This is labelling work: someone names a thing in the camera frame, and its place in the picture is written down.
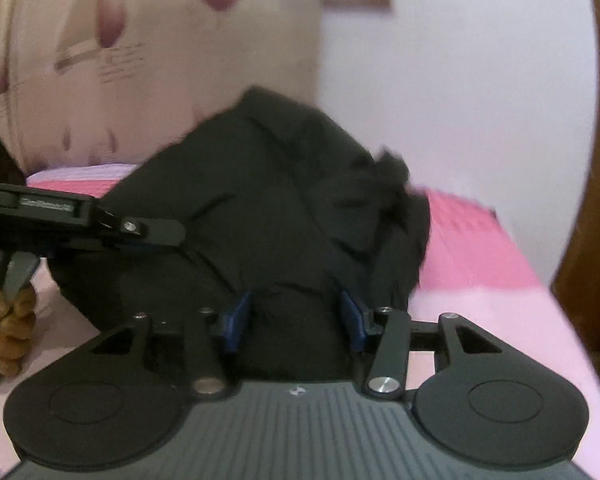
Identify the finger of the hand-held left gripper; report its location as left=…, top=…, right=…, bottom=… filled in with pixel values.
left=44, top=208, right=188, bottom=259

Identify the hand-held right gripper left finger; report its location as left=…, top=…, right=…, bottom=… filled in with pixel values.
left=87, top=287, right=254, bottom=402

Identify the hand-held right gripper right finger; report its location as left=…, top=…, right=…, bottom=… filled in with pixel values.
left=335, top=287, right=512, bottom=402

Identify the black jacket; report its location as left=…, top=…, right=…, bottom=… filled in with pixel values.
left=50, top=85, right=434, bottom=382

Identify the person's left hand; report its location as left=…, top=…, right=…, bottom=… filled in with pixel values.
left=0, top=271, right=38, bottom=378

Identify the pink checkered bed sheet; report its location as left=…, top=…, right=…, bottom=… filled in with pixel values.
left=0, top=162, right=600, bottom=480

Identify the beige floral curtain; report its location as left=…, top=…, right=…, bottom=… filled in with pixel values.
left=0, top=0, right=324, bottom=182

